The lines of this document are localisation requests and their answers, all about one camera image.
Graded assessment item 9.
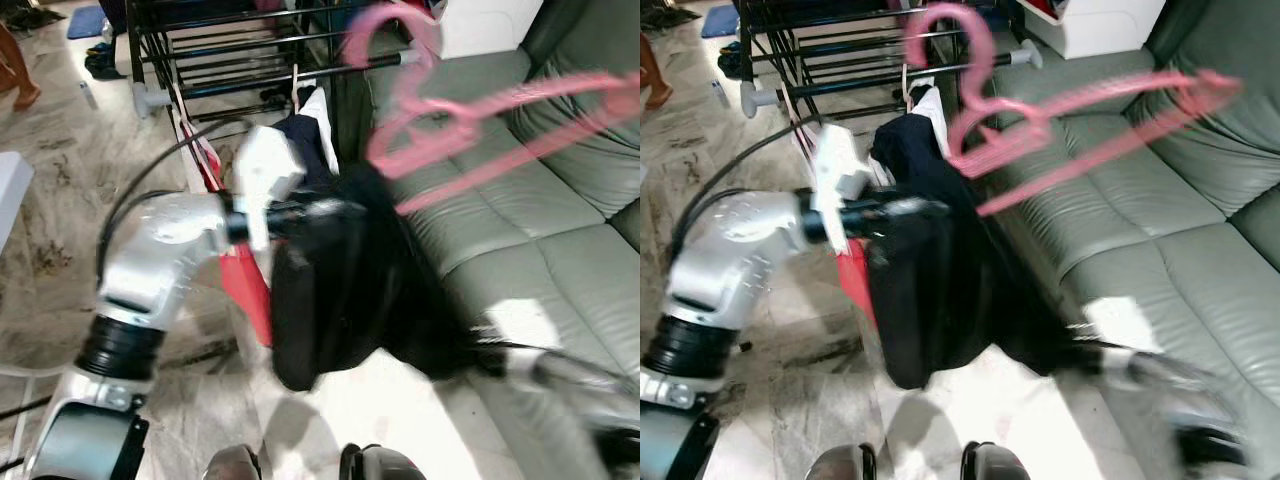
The large black garment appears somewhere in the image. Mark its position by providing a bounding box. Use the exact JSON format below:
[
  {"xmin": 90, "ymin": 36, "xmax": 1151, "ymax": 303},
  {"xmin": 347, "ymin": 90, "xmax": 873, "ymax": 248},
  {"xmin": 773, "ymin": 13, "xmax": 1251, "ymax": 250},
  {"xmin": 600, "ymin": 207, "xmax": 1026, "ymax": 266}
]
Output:
[
  {"xmin": 865, "ymin": 112, "xmax": 1106, "ymax": 391},
  {"xmin": 268, "ymin": 112, "xmax": 506, "ymax": 393}
]

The pink plastic hanger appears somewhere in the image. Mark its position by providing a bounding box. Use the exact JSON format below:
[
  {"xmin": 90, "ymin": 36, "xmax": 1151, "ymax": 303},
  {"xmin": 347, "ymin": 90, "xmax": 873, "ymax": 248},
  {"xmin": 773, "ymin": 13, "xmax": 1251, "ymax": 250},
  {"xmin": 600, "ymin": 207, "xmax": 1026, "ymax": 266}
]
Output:
[
  {"xmin": 340, "ymin": 3, "xmax": 641, "ymax": 216},
  {"xmin": 905, "ymin": 3, "xmax": 1243, "ymax": 218}
]

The red garment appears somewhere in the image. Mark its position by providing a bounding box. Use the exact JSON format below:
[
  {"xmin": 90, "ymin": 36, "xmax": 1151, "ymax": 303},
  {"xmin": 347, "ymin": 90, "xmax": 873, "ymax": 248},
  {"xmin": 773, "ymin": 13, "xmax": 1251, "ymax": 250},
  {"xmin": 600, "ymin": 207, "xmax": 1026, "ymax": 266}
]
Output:
[
  {"xmin": 172, "ymin": 95, "xmax": 276, "ymax": 348},
  {"xmin": 790, "ymin": 100, "xmax": 881, "ymax": 331}
]

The white shirt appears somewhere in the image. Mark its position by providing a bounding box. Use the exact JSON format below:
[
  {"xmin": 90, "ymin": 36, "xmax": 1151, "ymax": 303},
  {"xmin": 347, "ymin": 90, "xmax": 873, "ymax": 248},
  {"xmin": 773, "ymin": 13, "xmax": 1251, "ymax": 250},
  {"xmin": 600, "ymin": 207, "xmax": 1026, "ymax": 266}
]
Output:
[
  {"xmin": 905, "ymin": 85, "xmax": 951, "ymax": 151},
  {"xmin": 295, "ymin": 85, "xmax": 338, "ymax": 151}
]

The black metal drying rack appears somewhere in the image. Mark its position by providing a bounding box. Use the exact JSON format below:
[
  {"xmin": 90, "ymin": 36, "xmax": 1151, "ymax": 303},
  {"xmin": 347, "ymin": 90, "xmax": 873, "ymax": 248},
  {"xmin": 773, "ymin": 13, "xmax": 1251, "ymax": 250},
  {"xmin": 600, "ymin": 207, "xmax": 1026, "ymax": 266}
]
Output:
[
  {"xmin": 125, "ymin": 0, "xmax": 446, "ymax": 113},
  {"xmin": 735, "ymin": 0, "xmax": 1046, "ymax": 113}
]

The blue floor mat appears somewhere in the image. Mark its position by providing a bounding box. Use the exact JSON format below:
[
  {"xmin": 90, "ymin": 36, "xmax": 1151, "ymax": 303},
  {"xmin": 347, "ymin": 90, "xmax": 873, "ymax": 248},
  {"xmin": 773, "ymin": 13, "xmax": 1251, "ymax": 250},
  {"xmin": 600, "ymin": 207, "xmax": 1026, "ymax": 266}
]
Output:
[
  {"xmin": 67, "ymin": 5, "xmax": 111, "ymax": 41},
  {"xmin": 702, "ymin": 5, "xmax": 741, "ymax": 39}
]

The white box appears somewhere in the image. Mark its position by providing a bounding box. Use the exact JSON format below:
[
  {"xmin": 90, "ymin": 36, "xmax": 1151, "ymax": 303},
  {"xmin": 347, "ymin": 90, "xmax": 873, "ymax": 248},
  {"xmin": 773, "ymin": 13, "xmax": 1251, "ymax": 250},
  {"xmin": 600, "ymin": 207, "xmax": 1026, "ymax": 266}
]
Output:
[
  {"xmin": 1020, "ymin": 0, "xmax": 1168, "ymax": 61},
  {"xmin": 435, "ymin": 0, "xmax": 548, "ymax": 61}
]

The grey green leather sofa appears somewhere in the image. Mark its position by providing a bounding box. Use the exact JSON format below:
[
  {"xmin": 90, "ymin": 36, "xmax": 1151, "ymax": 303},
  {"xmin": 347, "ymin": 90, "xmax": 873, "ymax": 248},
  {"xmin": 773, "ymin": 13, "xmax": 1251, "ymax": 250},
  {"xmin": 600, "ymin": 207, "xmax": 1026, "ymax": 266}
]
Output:
[
  {"xmin": 340, "ymin": 0, "xmax": 641, "ymax": 480},
  {"xmin": 940, "ymin": 0, "xmax": 1280, "ymax": 480}
]

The person bare leg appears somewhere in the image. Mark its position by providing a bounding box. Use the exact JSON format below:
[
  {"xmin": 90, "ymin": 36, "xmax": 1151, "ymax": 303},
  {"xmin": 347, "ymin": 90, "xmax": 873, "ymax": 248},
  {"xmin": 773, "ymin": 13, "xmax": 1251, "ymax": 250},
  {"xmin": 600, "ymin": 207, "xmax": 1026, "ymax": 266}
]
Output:
[
  {"xmin": 640, "ymin": 30, "xmax": 669, "ymax": 111},
  {"xmin": 0, "ymin": 20, "xmax": 43, "ymax": 111}
]

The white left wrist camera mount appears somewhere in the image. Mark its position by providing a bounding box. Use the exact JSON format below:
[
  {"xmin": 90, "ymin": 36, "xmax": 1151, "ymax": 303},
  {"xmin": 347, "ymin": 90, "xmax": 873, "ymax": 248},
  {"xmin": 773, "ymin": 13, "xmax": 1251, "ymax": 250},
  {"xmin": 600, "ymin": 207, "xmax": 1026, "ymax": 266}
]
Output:
[
  {"xmin": 815, "ymin": 122, "xmax": 879, "ymax": 241},
  {"xmin": 233, "ymin": 125, "xmax": 307, "ymax": 251}
]

